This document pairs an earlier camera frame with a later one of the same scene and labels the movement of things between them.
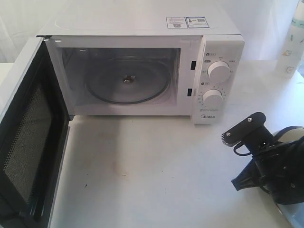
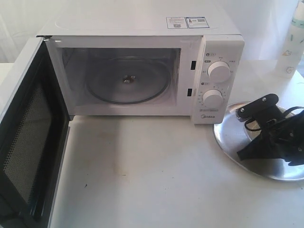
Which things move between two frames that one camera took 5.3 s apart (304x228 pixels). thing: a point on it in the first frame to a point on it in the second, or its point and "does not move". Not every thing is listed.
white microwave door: [33, 134] does not move
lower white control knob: [212, 99] does not move
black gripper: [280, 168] to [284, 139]
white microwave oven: [159, 61] does not move
